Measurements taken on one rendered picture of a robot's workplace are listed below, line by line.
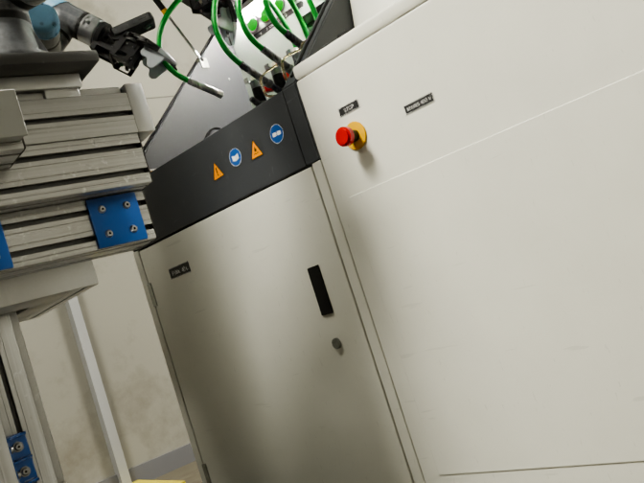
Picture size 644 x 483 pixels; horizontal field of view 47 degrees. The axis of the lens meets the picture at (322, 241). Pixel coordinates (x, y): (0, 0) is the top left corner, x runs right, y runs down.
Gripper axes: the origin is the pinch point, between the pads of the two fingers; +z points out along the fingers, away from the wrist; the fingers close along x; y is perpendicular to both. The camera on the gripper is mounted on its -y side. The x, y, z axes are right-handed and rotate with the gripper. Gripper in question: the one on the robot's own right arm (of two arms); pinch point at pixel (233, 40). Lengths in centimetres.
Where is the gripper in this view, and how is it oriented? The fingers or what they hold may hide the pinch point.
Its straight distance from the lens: 194.5
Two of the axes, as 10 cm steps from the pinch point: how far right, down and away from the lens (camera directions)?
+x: 6.9, -2.7, -6.7
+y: -6.6, 1.6, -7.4
